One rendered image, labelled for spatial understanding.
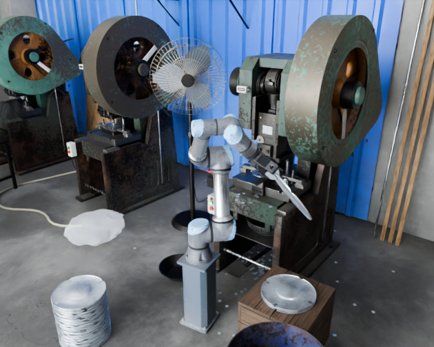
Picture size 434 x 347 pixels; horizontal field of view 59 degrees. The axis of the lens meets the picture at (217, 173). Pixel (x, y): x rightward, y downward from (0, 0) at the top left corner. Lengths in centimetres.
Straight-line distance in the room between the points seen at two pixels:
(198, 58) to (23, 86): 237
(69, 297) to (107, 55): 177
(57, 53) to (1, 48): 62
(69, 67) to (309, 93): 360
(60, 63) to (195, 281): 341
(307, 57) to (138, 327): 180
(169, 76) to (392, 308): 223
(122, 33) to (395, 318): 276
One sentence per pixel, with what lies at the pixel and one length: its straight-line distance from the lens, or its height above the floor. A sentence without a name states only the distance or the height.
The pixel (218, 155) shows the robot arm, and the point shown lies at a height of 106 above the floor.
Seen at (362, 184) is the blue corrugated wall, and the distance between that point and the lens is 365.
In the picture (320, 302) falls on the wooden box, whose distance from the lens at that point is 219.
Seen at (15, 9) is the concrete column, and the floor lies 182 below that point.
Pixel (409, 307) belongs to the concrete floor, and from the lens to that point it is 290.
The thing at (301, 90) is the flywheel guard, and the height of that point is 140.
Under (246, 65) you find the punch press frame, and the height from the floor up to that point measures 146.
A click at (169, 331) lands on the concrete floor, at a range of 249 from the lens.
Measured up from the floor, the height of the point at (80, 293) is 31.
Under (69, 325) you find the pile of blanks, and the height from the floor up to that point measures 20.
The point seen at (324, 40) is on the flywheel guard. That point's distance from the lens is 202.
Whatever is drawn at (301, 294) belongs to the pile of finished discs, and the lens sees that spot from 218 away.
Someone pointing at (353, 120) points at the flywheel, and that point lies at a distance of 255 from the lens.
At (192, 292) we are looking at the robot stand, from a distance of 232.
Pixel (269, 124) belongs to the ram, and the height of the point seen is 110.
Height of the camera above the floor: 173
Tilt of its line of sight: 22 degrees down
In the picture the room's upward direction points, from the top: straight up
